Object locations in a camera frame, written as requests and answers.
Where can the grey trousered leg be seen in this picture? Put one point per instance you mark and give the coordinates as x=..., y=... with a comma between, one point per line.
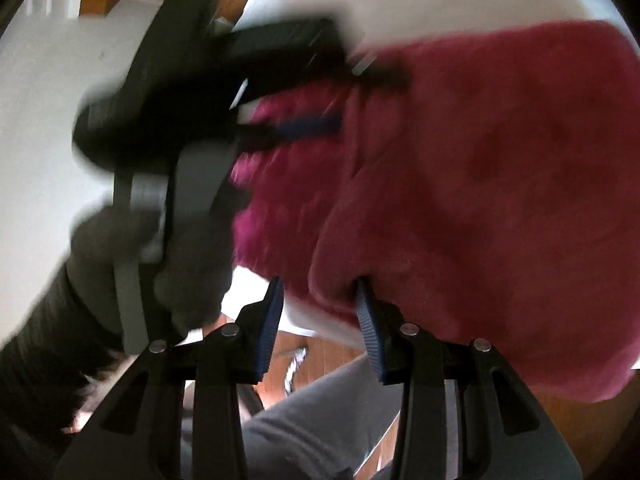
x=326, y=430

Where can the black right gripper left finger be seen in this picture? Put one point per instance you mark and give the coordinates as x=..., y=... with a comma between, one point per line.
x=135, y=432

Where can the magenta fleece pants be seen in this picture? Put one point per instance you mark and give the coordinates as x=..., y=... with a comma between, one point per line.
x=494, y=195

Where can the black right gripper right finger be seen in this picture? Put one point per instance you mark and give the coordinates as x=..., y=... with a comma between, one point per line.
x=465, y=413

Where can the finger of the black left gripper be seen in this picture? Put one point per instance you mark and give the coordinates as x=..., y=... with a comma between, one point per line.
x=371, y=70
x=290, y=129

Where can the grey gloved left hand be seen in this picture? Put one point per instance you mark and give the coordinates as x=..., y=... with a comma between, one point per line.
x=190, y=282

